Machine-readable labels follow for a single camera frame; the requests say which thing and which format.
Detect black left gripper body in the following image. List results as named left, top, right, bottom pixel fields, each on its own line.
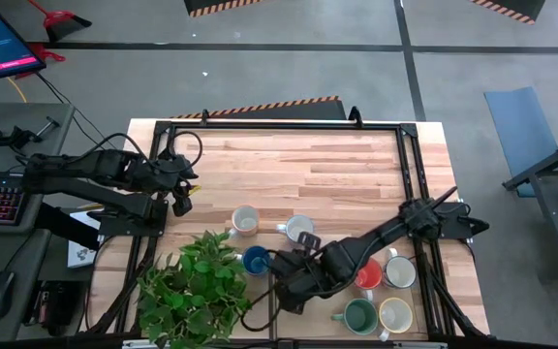
left=155, top=153, right=200, bottom=198

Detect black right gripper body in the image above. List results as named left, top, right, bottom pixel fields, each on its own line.
left=269, top=249, right=326, bottom=292

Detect blue mug white handle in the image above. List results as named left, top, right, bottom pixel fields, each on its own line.
left=240, top=244, right=274, bottom=278

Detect yellow dotted white mug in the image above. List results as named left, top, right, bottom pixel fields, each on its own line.
left=229, top=205, right=262, bottom=238

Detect orange mug white handle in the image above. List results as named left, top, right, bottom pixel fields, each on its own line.
left=355, top=257, right=385, bottom=302

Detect teal green mug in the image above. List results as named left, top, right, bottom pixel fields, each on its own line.
left=330, top=297, right=380, bottom=337

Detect white mug blue leaves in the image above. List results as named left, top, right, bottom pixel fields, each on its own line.
left=383, top=246, right=419, bottom=291

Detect green leafy plant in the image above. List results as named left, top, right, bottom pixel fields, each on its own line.
left=135, top=230, right=255, bottom=349

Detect white box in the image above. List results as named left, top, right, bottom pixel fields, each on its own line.
left=67, top=210, right=105, bottom=270

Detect black hazard striped mat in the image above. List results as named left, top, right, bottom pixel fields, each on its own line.
left=169, top=94, right=348, bottom=121
left=469, top=0, right=547, bottom=26
left=183, top=0, right=266, bottom=18

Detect black clamp tool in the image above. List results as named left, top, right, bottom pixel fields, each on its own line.
left=0, top=115, right=61, bottom=157

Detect red brush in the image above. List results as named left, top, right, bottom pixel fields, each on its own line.
left=27, top=42, right=67, bottom=66

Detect blue floor mat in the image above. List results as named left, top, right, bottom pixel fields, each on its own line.
left=482, top=86, right=558, bottom=199

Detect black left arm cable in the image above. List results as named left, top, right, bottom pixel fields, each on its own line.
left=60, top=129, right=204, bottom=175

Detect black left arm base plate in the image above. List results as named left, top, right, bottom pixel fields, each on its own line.
left=97, top=203, right=170, bottom=238

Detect black table frame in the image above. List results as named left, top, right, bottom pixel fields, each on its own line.
left=78, top=118, right=491, bottom=349

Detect black cloth strap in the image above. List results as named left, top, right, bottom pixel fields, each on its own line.
left=34, top=202, right=102, bottom=251

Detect black floor cable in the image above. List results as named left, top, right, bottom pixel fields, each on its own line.
left=33, top=71, right=121, bottom=156

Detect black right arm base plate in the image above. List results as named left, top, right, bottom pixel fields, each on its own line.
left=399, top=200, right=475, bottom=240

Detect yellow cable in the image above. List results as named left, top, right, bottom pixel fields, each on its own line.
left=6, top=76, right=29, bottom=104

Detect red handled dustpan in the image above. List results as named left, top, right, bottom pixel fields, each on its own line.
left=26, top=0, right=93, bottom=44

